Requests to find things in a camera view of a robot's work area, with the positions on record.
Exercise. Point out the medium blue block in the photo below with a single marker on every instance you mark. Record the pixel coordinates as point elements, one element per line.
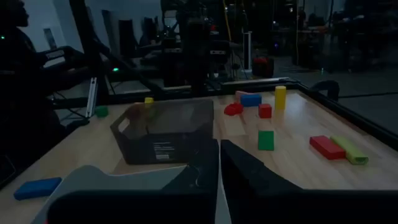
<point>250,100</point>

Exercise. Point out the long pink block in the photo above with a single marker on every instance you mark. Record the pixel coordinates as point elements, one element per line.
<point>239,93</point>

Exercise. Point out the person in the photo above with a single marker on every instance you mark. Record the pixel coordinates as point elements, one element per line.
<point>18,77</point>

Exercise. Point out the long blue block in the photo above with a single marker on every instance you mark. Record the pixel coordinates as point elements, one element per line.
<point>37,188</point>

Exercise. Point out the long red block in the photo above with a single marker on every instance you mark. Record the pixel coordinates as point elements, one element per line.
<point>327,147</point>

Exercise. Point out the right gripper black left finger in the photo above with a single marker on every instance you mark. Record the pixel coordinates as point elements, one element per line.
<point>192,199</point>

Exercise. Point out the green rectangular block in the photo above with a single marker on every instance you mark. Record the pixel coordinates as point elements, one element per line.
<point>266,140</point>

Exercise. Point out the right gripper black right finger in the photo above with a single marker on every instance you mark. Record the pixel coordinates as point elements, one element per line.
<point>264,199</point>

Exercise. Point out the green cube block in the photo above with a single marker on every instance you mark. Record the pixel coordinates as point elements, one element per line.
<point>101,111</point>

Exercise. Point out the yellow cylinder block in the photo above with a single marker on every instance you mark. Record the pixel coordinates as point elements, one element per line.
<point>280,97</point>

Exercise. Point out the red and black case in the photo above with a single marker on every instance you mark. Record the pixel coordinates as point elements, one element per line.
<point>262,66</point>

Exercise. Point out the silver aluminium extrusion bar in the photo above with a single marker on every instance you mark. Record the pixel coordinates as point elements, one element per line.
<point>91,96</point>

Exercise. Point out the white upright post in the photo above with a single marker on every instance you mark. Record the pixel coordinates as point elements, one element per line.
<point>247,51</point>

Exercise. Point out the yellow rectangular block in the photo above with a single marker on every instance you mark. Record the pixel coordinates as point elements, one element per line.
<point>149,100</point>

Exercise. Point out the long light green block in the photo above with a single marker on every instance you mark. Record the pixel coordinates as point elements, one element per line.
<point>349,150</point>

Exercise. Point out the dark translucent plastic bin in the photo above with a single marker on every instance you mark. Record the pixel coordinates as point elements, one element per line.
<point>174,124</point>

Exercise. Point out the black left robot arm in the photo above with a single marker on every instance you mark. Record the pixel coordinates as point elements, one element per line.
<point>196,56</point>

